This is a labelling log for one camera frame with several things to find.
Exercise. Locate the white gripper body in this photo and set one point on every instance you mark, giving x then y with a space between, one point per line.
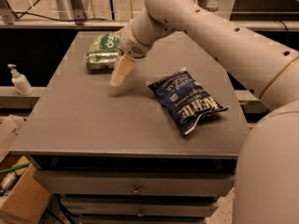
130 44

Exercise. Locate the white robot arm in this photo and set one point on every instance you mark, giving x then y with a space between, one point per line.
267 171

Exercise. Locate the green soda can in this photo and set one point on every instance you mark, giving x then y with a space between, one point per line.
101 60

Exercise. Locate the green chip bag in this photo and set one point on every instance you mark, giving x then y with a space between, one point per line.
106 42

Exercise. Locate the blue kettle chip bag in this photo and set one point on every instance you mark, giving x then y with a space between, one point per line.
185 99

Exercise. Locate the grey drawer cabinet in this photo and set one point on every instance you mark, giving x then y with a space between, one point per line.
92 143

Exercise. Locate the white pump bottle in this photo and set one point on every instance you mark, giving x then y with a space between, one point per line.
20 81

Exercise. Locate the top drawer knob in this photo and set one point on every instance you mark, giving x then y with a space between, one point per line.
136 190

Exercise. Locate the drawer knob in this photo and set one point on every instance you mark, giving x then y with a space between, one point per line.
140 214
136 190

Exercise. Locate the white cardboard box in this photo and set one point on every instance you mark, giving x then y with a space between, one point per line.
9 129

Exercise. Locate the brown cardboard box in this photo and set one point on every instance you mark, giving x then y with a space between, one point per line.
26 202

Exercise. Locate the metal railing frame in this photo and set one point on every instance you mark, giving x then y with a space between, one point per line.
50 13

